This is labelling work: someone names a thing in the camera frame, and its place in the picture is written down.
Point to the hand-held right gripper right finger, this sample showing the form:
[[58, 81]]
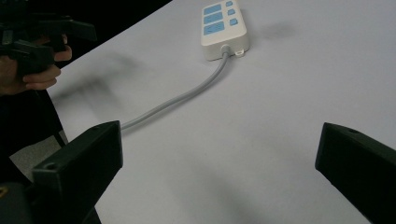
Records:
[[358, 165]]

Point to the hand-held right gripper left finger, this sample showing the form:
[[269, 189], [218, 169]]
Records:
[[81, 165]]

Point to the white power strip blue sockets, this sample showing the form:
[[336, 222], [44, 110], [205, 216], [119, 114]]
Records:
[[224, 37]]

